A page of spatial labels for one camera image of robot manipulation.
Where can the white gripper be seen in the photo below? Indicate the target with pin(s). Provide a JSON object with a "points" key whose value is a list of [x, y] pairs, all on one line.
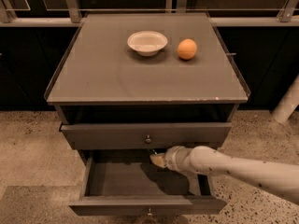
{"points": [[172, 160]]}

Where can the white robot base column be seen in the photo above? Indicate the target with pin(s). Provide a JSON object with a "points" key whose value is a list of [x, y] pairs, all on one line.
{"points": [[288, 103]]}

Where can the round top drawer knob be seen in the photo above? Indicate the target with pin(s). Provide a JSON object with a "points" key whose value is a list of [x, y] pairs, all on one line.
{"points": [[148, 139]]}

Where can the open middle drawer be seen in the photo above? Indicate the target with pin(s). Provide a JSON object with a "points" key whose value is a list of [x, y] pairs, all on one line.
{"points": [[126, 183]]}

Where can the closed top drawer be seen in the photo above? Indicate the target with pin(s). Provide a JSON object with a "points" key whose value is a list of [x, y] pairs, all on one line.
{"points": [[132, 136]]}

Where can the grey drawer cabinet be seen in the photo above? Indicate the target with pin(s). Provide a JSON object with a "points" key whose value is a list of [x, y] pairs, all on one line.
{"points": [[102, 81]]}

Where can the orange fruit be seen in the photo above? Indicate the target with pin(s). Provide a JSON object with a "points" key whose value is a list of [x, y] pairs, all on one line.
{"points": [[187, 49]]}

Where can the white paper bowl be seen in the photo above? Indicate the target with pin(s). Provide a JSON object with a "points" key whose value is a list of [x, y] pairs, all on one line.
{"points": [[147, 43]]}

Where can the metal window rail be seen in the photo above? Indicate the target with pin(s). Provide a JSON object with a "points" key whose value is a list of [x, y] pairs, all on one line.
{"points": [[220, 13]]}

